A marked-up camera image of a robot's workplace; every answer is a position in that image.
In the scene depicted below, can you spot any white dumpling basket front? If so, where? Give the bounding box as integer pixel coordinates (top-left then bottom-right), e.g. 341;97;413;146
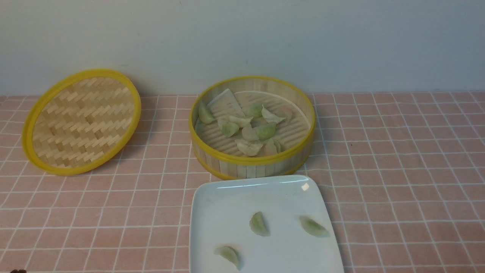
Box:
235;139;263;157

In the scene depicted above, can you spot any white dumpling basket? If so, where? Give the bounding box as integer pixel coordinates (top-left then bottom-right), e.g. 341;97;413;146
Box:
261;105;286;124
235;139;263;157
227;115;253;128
241;124;259;141

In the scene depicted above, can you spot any green dumpling plate front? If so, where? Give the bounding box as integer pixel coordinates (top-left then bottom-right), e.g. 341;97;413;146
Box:
214;245;241;271

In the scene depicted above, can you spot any green dumpling plate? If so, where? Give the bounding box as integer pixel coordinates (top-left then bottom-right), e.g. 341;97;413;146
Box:
214;245;241;271
249;211;270;237
299;215;330;237

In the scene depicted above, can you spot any green dumpling plate centre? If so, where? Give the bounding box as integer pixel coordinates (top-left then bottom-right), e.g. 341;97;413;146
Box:
249;211;270;237

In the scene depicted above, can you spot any white square plate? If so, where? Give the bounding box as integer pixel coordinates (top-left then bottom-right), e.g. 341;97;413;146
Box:
189;175;344;273

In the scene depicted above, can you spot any green dumpling plate right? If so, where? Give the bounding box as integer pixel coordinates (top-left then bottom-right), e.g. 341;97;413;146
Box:
299;215;330;237

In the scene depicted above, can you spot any white dumpling basket middle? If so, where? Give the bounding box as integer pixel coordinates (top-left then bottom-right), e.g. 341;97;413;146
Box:
241;124;259;141

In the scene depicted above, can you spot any bamboo steamer basket yellow rim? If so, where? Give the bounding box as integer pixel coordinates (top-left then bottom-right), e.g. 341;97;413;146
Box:
189;76;316;180

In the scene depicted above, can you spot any white dumpling basket centre top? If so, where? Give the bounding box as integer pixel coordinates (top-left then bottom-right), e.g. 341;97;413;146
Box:
227;115;253;128

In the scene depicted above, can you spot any green dumpling basket top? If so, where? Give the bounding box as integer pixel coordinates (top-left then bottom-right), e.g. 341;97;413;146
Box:
246;103;264;118

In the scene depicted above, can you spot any pale dumpling basket front right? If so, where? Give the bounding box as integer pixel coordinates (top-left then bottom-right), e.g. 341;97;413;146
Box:
264;138;282;157

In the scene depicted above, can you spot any white dumpling basket right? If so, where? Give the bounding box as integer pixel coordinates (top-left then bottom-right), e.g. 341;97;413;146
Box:
261;105;286;124

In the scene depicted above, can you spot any white steamer paper liner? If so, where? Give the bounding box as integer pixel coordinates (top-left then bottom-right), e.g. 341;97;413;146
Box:
208;88;245;119

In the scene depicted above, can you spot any green dumpling basket far left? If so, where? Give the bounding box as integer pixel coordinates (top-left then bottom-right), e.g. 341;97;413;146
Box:
198;102;216;124

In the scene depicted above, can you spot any bamboo steamer lid yellow rim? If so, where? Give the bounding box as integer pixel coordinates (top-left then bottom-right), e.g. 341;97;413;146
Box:
22;69;142;176

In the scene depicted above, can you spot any pink tiled tablecloth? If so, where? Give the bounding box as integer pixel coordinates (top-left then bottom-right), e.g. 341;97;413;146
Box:
0;92;485;273

